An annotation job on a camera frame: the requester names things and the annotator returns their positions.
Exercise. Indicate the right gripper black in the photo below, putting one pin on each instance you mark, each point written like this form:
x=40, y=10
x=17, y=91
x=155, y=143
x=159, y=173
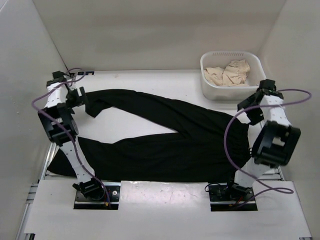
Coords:
x=254, y=118

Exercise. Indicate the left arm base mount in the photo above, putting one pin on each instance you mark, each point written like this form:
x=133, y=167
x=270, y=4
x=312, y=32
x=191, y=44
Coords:
x=99, y=202

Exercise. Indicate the black trousers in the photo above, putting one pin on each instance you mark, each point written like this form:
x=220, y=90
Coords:
x=204, y=145

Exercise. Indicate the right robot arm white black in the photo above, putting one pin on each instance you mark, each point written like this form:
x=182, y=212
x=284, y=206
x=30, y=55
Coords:
x=275, y=143

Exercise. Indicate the beige trousers in basket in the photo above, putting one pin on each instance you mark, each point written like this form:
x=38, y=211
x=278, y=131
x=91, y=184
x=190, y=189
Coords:
x=233, y=75

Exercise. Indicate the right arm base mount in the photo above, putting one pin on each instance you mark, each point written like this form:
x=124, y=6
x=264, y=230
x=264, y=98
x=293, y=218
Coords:
x=225, y=198

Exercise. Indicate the white plastic basket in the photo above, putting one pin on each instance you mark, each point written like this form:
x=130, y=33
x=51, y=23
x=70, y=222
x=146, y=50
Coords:
x=222, y=59

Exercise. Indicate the aluminium frame rail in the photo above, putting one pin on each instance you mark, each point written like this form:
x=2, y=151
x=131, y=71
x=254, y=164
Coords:
x=154, y=210

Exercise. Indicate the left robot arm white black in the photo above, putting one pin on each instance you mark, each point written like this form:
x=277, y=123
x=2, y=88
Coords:
x=55, y=110

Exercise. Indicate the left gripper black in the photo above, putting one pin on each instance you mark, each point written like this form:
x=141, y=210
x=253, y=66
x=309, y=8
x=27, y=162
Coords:
x=80, y=100

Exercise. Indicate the black label sticker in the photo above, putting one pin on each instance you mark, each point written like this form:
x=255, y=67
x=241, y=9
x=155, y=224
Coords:
x=87, y=73

